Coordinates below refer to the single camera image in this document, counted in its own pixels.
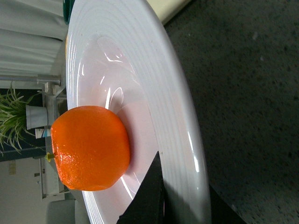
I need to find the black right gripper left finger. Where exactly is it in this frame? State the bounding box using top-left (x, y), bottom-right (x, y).
top-left (117, 153), bottom-right (165, 224)

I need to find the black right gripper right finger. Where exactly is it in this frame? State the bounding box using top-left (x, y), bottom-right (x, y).
top-left (209, 185), bottom-right (246, 224)

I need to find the orange mandarin fruit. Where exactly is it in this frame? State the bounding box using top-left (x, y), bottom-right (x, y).
top-left (45, 105), bottom-right (130, 191)

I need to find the white round plate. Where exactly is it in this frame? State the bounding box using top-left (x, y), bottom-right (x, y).
top-left (66, 0), bottom-right (211, 224)

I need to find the potted green plant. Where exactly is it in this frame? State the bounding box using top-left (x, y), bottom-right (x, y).
top-left (0, 85), bottom-right (43, 157)

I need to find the beige bear tray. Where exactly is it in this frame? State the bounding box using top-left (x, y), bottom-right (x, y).
top-left (147, 0), bottom-right (191, 25)

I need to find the grey curtain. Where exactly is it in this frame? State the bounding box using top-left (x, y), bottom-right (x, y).
top-left (0, 0), bottom-right (67, 76)

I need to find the dark green mug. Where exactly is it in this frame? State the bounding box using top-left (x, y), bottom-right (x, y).
top-left (63, 0), bottom-right (75, 25)

